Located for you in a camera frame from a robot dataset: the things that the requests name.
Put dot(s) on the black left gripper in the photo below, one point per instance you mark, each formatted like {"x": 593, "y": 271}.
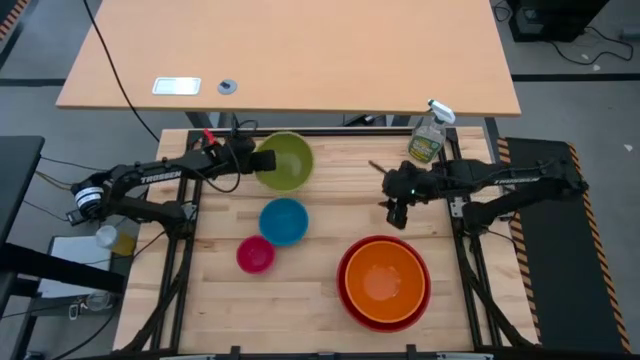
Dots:
{"x": 237, "y": 164}

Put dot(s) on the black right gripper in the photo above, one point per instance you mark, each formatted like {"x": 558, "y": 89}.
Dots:
{"x": 414, "y": 182}

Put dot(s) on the green plastic bowl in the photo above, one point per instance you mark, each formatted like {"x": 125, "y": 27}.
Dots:
{"x": 292, "y": 165}

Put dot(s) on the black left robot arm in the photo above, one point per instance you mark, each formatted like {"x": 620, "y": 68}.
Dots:
{"x": 150, "y": 175}

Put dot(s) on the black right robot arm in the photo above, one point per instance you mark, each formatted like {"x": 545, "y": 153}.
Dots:
{"x": 500, "y": 177}

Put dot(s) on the thin brown stick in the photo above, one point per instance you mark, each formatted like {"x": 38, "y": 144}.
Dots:
{"x": 377, "y": 166}

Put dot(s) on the green cleaner spray bottle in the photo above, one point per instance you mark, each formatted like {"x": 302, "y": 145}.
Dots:
{"x": 425, "y": 145}

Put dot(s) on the blue plastic bowl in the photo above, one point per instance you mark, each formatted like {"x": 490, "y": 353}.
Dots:
{"x": 283, "y": 221}

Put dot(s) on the black desk base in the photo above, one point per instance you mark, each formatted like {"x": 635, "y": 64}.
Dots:
{"x": 200, "y": 120}

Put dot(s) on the small pink plastic bowl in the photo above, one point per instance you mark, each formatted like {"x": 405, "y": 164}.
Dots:
{"x": 255, "y": 254}

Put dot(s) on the orange plastic bowl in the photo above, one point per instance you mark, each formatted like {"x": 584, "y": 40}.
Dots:
{"x": 385, "y": 282}

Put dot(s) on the large red plastic bowl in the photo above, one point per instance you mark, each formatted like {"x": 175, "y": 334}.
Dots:
{"x": 341, "y": 287}

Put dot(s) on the silver rectangular desk plate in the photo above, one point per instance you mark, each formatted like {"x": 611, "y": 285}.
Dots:
{"x": 176, "y": 86}

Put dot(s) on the light wooden desk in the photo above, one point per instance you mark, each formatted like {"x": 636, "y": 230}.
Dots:
{"x": 300, "y": 50}

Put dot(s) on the plastic bottle with white cap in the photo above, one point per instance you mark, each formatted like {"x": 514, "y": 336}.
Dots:
{"x": 112, "y": 239}

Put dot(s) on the black mat with hazard stripes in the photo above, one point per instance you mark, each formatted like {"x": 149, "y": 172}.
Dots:
{"x": 550, "y": 275}
{"x": 12, "y": 17}

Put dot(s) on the white paper sheet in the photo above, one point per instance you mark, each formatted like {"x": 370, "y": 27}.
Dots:
{"x": 75, "y": 260}

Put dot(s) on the clear glass jar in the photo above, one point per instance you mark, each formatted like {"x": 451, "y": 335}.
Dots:
{"x": 98, "y": 301}

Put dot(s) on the black metal beam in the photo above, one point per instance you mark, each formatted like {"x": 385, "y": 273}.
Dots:
{"x": 60, "y": 267}

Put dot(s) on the black equipment box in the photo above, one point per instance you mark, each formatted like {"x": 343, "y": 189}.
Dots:
{"x": 555, "y": 17}

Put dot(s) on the black side table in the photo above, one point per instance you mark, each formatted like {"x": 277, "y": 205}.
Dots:
{"x": 17, "y": 175}

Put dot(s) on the silver metal bracket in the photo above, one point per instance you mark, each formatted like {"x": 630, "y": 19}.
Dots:
{"x": 456, "y": 206}
{"x": 190, "y": 211}

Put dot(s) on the black aluminium table frame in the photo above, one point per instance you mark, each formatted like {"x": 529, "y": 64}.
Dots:
{"x": 350, "y": 131}

